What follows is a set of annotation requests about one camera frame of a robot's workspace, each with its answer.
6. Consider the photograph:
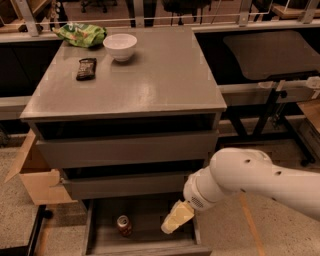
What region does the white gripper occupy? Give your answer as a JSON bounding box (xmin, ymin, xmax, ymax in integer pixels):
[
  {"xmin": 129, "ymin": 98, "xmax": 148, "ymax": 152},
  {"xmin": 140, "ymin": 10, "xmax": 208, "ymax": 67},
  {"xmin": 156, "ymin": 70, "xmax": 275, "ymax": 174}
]
[{"xmin": 160, "ymin": 166, "xmax": 234, "ymax": 235}]

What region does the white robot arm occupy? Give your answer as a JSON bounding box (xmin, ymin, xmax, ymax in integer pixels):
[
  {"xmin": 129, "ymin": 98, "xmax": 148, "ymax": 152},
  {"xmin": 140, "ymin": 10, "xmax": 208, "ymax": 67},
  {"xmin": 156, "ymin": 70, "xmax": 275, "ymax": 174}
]
[{"xmin": 161, "ymin": 148, "xmax": 320, "ymax": 234}]

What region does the grey middle drawer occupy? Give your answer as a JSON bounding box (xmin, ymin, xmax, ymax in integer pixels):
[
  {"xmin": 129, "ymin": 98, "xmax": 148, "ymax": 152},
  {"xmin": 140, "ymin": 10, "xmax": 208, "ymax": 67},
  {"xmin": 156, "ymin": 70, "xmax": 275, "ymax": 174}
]
[{"xmin": 63, "ymin": 171, "xmax": 192, "ymax": 200}]

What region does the grey open bottom drawer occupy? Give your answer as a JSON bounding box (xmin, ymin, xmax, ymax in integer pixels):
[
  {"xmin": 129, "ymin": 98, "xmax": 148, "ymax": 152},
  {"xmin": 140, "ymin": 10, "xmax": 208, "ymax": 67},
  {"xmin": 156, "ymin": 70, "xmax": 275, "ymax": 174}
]
[{"xmin": 82, "ymin": 193, "xmax": 211, "ymax": 256}]

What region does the grey drawer cabinet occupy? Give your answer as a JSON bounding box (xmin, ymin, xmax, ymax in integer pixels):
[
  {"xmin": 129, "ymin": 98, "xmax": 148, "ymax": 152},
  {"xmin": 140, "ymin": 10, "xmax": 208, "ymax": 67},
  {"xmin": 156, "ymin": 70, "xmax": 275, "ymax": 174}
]
[{"xmin": 19, "ymin": 26, "xmax": 228, "ymax": 256}]

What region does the grey top drawer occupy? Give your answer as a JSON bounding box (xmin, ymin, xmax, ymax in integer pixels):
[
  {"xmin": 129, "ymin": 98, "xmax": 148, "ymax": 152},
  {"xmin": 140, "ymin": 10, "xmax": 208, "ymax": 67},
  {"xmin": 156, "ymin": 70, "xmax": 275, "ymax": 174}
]
[{"xmin": 37, "ymin": 130, "xmax": 218, "ymax": 169}]

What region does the brown cardboard box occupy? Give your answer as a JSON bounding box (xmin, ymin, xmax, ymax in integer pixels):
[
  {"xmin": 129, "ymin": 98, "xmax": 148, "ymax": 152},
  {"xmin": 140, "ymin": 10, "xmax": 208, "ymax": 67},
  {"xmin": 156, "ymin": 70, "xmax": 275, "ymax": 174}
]
[{"xmin": 5, "ymin": 130, "xmax": 74, "ymax": 205}]

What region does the dark snack bar wrapper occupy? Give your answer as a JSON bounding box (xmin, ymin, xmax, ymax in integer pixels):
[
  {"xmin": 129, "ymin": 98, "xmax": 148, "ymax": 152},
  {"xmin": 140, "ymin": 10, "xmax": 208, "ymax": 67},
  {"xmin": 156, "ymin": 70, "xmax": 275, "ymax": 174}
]
[{"xmin": 76, "ymin": 58, "xmax": 97, "ymax": 81}]

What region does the white bowl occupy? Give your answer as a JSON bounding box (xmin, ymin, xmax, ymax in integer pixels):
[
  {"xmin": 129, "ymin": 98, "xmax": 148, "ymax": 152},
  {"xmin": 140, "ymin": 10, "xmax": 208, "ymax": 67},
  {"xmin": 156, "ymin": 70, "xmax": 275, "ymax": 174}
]
[{"xmin": 103, "ymin": 34, "xmax": 137, "ymax": 62}]

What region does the black rolling table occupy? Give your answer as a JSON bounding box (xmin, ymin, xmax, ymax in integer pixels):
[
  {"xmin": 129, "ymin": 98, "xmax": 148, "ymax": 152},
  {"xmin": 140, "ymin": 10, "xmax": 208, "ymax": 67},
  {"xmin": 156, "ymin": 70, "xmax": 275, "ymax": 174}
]
[{"xmin": 195, "ymin": 29, "xmax": 319, "ymax": 167}]

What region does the green chip bag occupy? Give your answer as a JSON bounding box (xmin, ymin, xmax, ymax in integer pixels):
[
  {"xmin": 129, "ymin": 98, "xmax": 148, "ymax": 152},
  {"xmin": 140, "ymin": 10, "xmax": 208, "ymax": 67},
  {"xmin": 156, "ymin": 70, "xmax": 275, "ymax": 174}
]
[{"xmin": 52, "ymin": 23, "xmax": 107, "ymax": 48}]

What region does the metal railing frame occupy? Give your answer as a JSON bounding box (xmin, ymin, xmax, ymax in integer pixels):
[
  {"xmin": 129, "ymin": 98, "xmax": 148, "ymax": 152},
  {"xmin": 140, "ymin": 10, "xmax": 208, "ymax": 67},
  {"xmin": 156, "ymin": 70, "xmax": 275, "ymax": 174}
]
[{"xmin": 0, "ymin": 0, "xmax": 320, "ymax": 43}]

